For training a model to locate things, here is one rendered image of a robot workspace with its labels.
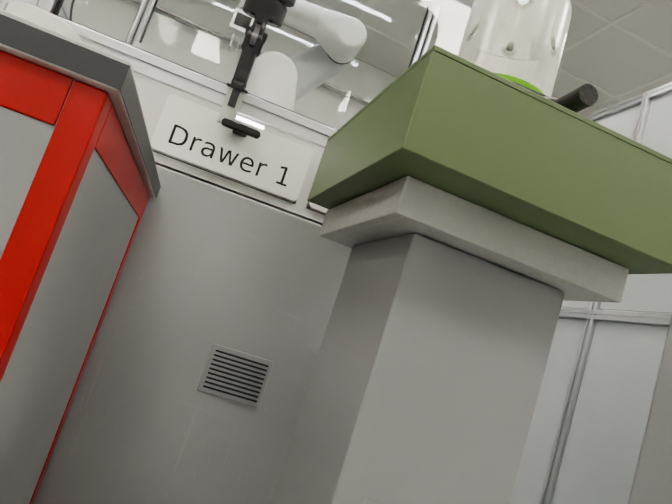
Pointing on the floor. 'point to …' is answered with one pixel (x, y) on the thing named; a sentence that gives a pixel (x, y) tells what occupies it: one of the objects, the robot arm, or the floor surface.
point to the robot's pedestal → (432, 351)
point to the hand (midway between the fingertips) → (230, 107)
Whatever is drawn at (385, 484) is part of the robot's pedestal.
